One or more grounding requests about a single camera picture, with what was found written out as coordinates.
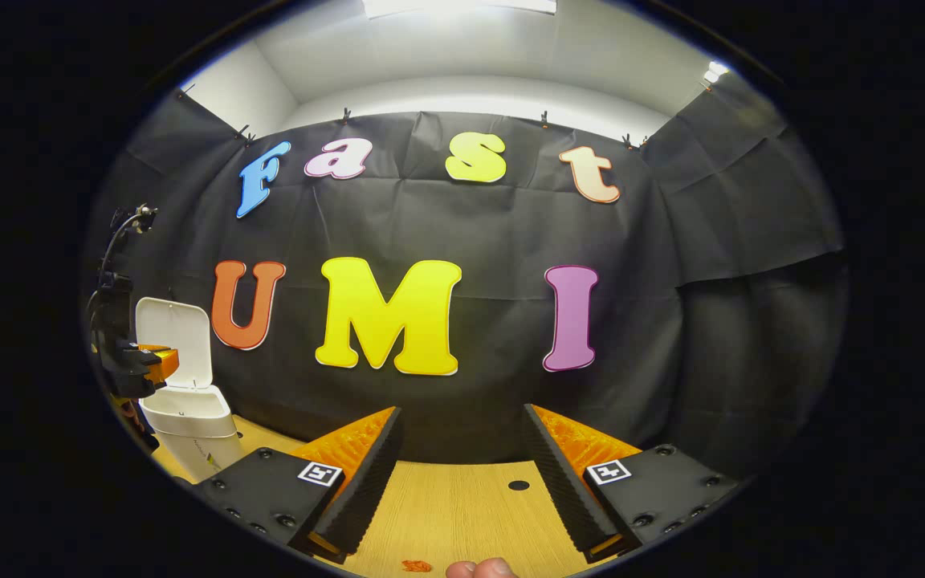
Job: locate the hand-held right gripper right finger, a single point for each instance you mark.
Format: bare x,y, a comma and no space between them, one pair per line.
559,482

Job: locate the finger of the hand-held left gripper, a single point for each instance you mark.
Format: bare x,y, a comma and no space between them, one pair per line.
164,363

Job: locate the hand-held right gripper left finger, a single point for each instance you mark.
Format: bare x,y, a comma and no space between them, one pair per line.
366,482

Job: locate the white desktop garbage bin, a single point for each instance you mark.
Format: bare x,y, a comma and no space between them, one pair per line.
181,337

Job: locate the orange paper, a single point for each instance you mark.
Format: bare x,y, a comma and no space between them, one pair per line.
416,566

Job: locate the wooden desktop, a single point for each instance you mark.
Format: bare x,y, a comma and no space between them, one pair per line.
462,514

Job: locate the black backdrop cloth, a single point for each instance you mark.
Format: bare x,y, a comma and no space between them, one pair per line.
495,225

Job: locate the ceiling light panel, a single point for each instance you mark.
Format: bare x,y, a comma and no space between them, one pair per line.
446,6

